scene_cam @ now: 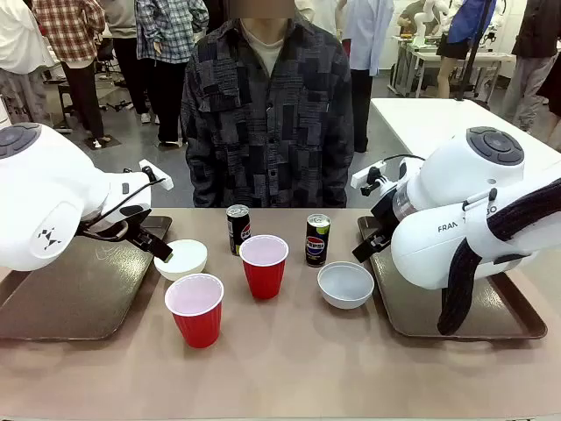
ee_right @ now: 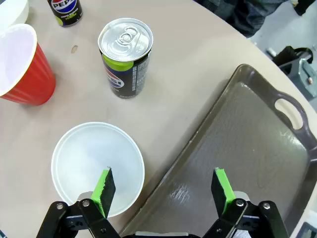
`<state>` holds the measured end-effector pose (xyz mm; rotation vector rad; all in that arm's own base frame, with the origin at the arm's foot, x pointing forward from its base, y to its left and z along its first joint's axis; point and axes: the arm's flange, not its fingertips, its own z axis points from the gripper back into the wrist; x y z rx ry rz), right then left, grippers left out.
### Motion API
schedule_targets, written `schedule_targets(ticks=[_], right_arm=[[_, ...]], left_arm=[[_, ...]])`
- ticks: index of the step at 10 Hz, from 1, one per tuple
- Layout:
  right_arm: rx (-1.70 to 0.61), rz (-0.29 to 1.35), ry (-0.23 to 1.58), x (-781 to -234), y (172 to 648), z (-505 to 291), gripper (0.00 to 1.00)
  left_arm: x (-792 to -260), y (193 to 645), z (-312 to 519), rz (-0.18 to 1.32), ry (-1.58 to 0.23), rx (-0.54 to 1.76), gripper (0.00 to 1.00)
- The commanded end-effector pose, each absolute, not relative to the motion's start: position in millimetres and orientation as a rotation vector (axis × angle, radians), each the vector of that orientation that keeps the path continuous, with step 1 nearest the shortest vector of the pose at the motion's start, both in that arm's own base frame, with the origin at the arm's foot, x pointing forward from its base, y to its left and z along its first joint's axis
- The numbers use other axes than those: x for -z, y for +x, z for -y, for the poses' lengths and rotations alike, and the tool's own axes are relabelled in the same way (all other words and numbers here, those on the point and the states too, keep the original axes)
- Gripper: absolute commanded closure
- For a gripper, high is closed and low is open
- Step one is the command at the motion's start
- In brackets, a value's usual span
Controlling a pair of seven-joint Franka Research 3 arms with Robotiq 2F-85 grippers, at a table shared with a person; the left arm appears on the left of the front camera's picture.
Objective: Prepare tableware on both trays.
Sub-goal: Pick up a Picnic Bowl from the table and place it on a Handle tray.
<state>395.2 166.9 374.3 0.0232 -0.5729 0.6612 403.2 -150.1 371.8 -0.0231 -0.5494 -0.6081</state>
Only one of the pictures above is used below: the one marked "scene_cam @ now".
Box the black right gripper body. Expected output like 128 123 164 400
370 198 399 247

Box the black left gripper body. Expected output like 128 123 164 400
124 220 155 252

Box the white bowl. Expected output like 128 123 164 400
153 239 209 282
316 261 375 310

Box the black Pepsi can lime mark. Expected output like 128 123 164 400
305 213 332 268

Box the black Pepsi can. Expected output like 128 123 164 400
225 203 252 256

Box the red plastic cup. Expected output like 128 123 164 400
238 234 290 301
164 272 225 350

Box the brown plastic tray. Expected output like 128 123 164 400
357 214 549 341
0 214 174 342

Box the person in patchwork shirt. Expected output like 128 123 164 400
180 11 355 210

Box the white background work table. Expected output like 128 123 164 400
391 34 517 98

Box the person in light blue shirt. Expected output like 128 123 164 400
341 0 395 153

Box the black pole stand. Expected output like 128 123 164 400
454 0 493 103

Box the person in blue plaid shirt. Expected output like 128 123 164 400
134 0 209 146

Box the person in red plaid shirt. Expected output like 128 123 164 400
31 0 107 149

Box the person in blue dress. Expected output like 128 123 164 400
437 0 499 100

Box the person in white top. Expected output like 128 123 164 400
0 0 54 128

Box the person in dark jacket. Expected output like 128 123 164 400
501 0 561 135

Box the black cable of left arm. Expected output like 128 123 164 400
80 166 168 243

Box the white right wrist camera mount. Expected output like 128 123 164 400
351 161 387 196

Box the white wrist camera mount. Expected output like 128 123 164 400
351 161 387 196
138 159 174 191

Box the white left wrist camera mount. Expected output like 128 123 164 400
138 159 174 191

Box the dark braided cable sleeve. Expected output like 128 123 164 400
437 177 561 337

